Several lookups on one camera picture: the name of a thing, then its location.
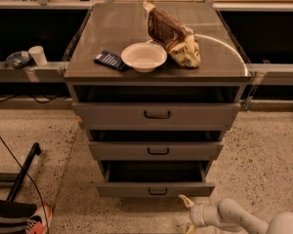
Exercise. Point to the dark striped trouser leg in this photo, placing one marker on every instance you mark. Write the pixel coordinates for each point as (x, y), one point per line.
(14, 216)

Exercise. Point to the white paper bowl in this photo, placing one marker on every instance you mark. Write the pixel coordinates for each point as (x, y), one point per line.
(144, 57)

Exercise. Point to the grey metal shelf rail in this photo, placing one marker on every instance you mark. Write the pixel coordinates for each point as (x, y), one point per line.
(51, 73)

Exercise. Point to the white paper cup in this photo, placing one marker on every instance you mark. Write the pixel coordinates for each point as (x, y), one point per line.
(37, 52)

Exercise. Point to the black metal stand leg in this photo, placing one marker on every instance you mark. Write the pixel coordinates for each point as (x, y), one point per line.
(17, 178)

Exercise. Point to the grey bottom drawer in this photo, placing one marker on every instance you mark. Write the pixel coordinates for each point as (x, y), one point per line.
(154, 179)

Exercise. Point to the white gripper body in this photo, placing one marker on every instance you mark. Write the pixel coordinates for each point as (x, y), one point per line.
(197, 214)

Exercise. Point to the orange white sneaker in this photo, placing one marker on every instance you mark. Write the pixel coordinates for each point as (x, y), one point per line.
(39, 223)

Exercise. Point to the grey middle drawer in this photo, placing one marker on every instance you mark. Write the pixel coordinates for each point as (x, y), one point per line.
(155, 151)

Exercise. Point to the grey drawer cabinet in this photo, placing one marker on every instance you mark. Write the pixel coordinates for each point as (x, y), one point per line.
(220, 78)

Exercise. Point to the dark blue snack packet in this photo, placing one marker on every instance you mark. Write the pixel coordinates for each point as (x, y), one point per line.
(109, 59)

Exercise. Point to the grey top drawer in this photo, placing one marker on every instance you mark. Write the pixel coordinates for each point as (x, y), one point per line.
(171, 116)

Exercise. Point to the blue patterned bowl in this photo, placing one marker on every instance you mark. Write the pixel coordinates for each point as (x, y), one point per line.
(19, 59)

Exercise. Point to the bagged bread loaf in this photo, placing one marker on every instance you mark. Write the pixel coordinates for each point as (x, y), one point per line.
(177, 39)

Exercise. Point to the grey drawer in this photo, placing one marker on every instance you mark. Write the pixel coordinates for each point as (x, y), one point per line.
(171, 116)
(155, 151)
(154, 179)

